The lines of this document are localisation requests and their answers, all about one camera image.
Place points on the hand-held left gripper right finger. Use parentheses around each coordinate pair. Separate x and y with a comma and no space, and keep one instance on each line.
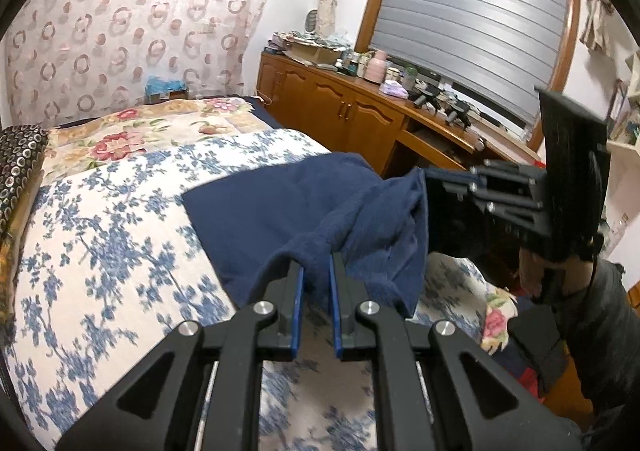
(336,311)

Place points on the pink bottle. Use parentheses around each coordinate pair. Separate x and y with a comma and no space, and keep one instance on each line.
(375,68)

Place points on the long wooden cabinet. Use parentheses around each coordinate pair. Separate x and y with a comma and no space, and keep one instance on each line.
(325,106)

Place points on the person's right forearm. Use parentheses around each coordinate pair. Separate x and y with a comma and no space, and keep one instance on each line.
(600,331)

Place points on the sheer circle-patterned curtain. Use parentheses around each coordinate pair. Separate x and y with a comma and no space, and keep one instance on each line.
(125,21)

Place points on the white blue-flowered quilt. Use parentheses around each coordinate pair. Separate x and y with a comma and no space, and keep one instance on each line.
(125,256)

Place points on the person's right hand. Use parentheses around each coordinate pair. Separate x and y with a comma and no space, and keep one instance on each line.
(530,276)

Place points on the purple tissue packet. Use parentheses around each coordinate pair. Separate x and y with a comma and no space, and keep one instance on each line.
(393,90)

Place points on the small oval mirror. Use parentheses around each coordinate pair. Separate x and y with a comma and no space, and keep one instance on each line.
(311,21)

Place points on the navy printed t-shirt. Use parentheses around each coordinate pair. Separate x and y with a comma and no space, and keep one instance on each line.
(280,211)

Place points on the blue plastic bag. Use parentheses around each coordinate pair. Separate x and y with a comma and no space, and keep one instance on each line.
(167,88)

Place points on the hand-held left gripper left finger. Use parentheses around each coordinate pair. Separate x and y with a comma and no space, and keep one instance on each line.
(298,311)

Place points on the cardboard box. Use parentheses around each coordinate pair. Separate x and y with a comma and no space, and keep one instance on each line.
(315,53)

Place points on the beige hanging cloth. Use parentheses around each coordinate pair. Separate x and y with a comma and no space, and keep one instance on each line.
(597,16)

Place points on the clear bottle green cap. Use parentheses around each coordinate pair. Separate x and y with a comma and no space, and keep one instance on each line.
(410,77)

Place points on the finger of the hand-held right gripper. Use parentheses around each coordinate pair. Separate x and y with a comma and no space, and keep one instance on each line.
(505,178)
(460,221)

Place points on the white wall shelf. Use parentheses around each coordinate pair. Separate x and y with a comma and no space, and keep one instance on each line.
(625,131)

